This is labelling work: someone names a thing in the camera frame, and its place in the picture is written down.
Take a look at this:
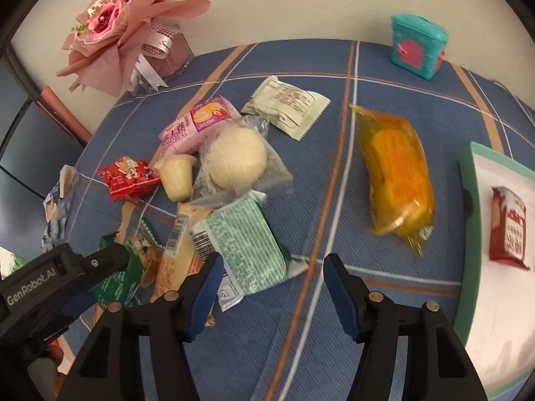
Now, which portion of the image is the clear box with pink filling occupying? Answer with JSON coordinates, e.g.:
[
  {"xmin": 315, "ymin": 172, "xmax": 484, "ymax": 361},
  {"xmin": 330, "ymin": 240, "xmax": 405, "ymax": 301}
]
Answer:
[{"xmin": 134, "ymin": 29, "xmax": 195, "ymax": 93}]

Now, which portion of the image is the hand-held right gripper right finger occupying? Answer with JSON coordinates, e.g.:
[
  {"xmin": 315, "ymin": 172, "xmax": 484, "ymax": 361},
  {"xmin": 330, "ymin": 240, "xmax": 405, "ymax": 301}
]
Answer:
[{"xmin": 324, "ymin": 253, "xmax": 488, "ymax": 401}]

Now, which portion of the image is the pink roll cake packet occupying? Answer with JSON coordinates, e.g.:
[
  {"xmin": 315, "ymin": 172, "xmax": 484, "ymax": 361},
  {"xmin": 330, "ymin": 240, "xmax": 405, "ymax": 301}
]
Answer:
[{"xmin": 159, "ymin": 95, "xmax": 242, "ymax": 155}]

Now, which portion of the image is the dark green snack packet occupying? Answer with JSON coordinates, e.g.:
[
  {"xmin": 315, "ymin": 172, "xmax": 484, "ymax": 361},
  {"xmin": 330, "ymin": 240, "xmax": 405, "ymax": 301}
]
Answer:
[{"xmin": 90, "ymin": 217, "xmax": 164, "ymax": 305}]

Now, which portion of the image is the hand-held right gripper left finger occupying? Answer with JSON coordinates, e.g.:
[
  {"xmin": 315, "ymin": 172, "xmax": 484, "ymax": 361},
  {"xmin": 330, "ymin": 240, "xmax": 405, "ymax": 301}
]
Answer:
[{"xmin": 59, "ymin": 252, "xmax": 225, "ymax": 401}]

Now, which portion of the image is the white bun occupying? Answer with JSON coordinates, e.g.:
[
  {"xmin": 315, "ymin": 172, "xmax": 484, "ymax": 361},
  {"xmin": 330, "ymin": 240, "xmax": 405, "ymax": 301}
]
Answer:
[{"xmin": 193, "ymin": 116, "xmax": 294, "ymax": 207}]

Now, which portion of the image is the green-rimmed white box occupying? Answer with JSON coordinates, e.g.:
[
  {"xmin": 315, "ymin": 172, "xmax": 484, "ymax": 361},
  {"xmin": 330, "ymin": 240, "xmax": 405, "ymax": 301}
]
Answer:
[{"xmin": 455, "ymin": 141, "xmax": 535, "ymax": 401}]

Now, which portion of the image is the yellow cracker packet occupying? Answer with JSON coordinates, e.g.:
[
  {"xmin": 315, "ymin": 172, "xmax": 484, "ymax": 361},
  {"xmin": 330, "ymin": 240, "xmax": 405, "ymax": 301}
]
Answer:
[{"xmin": 349, "ymin": 104, "xmax": 437, "ymax": 257}]

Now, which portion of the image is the blue plaid cloth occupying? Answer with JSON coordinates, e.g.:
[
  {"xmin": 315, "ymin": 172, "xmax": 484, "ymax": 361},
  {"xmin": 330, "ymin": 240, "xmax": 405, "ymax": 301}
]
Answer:
[{"xmin": 54, "ymin": 39, "xmax": 535, "ymax": 401}]

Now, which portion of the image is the red and white snack packet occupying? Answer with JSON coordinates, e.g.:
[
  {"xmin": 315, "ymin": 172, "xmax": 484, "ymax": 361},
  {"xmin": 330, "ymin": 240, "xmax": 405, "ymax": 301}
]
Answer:
[{"xmin": 489, "ymin": 186, "xmax": 531, "ymax": 270}]

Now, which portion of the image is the orange barcode snack packet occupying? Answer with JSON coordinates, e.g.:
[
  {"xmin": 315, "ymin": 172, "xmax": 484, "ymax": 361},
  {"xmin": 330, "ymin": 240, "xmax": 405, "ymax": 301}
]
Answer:
[{"xmin": 154, "ymin": 205, "xmax": 218, "ymax": 301}]

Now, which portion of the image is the red cartoon snack packet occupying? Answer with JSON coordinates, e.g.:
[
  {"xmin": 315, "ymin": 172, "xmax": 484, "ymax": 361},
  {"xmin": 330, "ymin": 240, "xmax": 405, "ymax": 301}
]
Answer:
[{"xmin": 97, "ymin": 156, "xmax": 163, "ymax": 202}]

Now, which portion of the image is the pink flower bouquet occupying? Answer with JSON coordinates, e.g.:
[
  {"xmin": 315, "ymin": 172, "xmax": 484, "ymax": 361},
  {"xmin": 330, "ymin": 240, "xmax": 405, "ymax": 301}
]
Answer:
[{"xmin": 56, "ymin": 0, "xmax": 211, "ymax": 97}]

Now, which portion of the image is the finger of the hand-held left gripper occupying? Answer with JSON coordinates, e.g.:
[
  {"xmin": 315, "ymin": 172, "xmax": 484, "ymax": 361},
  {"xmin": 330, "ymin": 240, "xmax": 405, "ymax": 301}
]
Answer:
[
  {"xmin": 61, "ymin": 290, "xmax": 99, "ymax": 318},
  {"xmin": 81, "ymin": 243, "xmax": 130, "ymax": 291}
]

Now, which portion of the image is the blue and white packet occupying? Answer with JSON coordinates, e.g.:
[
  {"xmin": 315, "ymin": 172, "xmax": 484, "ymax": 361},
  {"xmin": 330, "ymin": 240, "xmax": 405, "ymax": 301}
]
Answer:
[{"xmin": 41, "ymin": 165, "xmax": 80, "ymax": 253}]

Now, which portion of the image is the dark cabinet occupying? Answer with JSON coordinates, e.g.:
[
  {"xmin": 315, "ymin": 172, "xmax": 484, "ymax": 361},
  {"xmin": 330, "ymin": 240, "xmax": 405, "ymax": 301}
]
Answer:
[{"xmin": 0, "ymin": 46, "xmax": 95, "ymax": 260}]

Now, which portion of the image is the teal toy box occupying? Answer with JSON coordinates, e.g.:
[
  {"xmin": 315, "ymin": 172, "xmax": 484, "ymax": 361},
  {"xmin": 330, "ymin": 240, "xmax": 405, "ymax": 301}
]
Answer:
[{"xmin": 391, "ymin": 14, "xmax": 449, "ymax": 80}]

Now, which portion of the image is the pale jelly cup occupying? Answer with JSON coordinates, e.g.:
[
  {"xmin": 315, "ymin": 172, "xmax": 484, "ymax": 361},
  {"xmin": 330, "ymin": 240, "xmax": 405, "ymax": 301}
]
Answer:
[{"xmin": 154, "ymin": 154, "xmax": 198, "ymax": 201}]

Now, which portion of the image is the green and white packet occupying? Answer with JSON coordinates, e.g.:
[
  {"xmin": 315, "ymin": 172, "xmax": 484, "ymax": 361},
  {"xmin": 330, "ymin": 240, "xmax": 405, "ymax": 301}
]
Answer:
[{"xmin": 192, "ymin": 190, "xmax": 310, "ymax": 312}]

